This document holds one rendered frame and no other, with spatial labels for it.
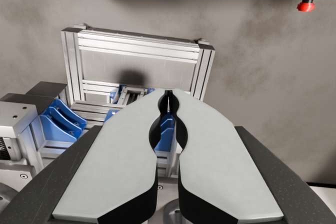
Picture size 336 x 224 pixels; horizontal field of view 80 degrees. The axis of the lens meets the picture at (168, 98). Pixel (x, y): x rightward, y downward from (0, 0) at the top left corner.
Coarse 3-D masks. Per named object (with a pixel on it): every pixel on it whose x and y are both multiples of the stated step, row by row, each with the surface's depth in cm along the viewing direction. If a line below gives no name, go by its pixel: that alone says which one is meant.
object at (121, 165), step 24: (144, 96) 11; (120, 120) 9; (144, 120) 9; (96, 144) 8; (120, 144) 8; (144, 144) 8; (96, 168) 7; (120, 168) 7; (144, 168) 7; (72, 192) 6; (96, 192) 6; (120, 192) 6; (144, 192) 6; (72, 216) 5; (96, 216) 5; (120, 216) 6; (144, 216) 7
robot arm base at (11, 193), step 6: (0, 186) 46; (6, 186) 47; (0, 192) 45; (6, 192) 46; (12, 192) 47; (0, 198) 46; (6, 198) 46; (12, 198) 46; (0, 204) 45; (6, 204) 45; (0, 210) 44
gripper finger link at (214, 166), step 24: (168, 96) 13; (192, 96) 11; (192, 120) 9; (216, 120) 9; (192, 144) 8; (216, 144) 8; (240, 144) 8; (192, 168) 7; (216, 168) 7; (240, 168) 7; (192, 192) 6; (216, 192) 6; (240, 192) 6; (264, 192) 6; (192, 216) 7; (216, 216) 6; (240, 216) 5; (264, 216) 5
